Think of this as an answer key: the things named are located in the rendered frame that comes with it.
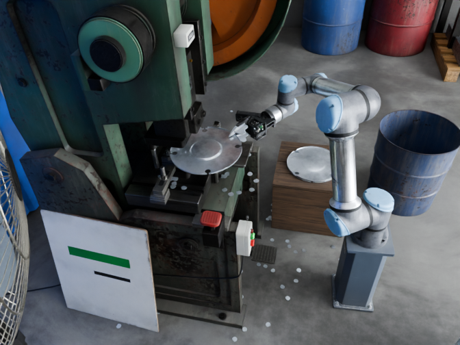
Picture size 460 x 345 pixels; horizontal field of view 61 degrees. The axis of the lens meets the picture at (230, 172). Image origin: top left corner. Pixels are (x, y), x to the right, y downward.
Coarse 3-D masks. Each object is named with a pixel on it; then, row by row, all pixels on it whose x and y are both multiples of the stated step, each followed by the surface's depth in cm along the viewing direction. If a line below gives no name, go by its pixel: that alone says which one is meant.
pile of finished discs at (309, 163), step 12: (288, 156) 218; (300, 156) 218; (312, 156) 217; (324, 156) 218; (288, 168) 212; (300, 168) 211; (312, 168) 209; (324, 168) 210; (312, 180) 203; (324, 180) 203
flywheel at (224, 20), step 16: (224, 0) 154; (240, 0) 152; (256, 0) 151; (272, 0) 146; (224, 16) 158; (240, 16) 157; (256, 16) 152; (224, 32) 162; (240, 32) 160; (256, 32) 156; (224, 48) 163; (240, 48) 162
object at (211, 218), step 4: (204, 212) 136; (208, 212) 136; (212, 212) 135; (216, 212) 135; (204, 216) 134; (208, 216) 134; (212, 216) 134; (216, 216) 134; (220, 216) 134; (200, 220) 133; (204, 220) 133; (208, 220) 133; (212, 220) 133; (216, 220) 132; (220, 220) 134; (204, 224) 132; (208, 224) 132; (212, 224) 132; (216, 224) 132
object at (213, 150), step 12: (204, 132) 166; (216, 132) 166; (228, 132) 165; (192, 144) 161; (204, 144) 159; (216, 144) 159; (228, 144) 159; (240, 144) 159; (180, 156) 156; (192, 156) 155; (204, 156) 154; (216, 156) 154; (228, 156) 154; (180, 168) 150; (192, 168) 150; (204, 168) 150; (216, 168) 149
